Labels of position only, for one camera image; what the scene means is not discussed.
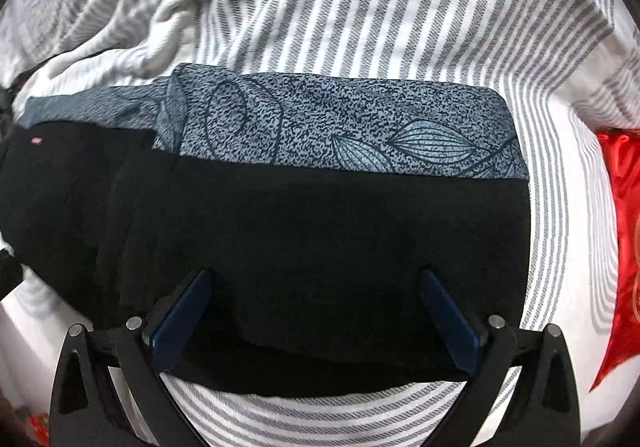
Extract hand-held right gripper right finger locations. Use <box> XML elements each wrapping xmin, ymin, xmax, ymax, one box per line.
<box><xmin>419</xmin><ymin>268</ymin><xmax>583</xmax><ymax>447</ymax></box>

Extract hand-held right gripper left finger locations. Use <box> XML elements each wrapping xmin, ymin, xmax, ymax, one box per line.
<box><xmin>48</xmin><ymin>268</ymin><xmax>213</xmax><ymax>447</ymax></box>

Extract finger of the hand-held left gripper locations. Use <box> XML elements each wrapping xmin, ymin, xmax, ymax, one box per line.
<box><xmin>0</xmin><ymin>249</ymin><xmax>23</xmax><ymax>300</ymax></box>

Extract black pants with floral band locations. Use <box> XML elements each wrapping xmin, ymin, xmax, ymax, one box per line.
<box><xmin>0</xmin><ymin>62</ymin><xmax>533</xmax><ymax>398</ymax></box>

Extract grey striped bed sheet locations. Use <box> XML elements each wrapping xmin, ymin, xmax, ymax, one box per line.
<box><xmin>0</xmin><ymin>27</ymin><xmax>640</xmax><ymax>447</ymax></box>

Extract red embroidered satin cushion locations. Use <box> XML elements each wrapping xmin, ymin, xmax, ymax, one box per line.
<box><xmin>590</xmin><ymin>129</ymin><xmax>640</xmax><ymax>393</ymax></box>

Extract grey striped quilt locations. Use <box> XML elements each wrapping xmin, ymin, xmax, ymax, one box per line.
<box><xmin>0</xmin><ymin>0</ymin><xmax>640</xmax><ymax>128</ymax></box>

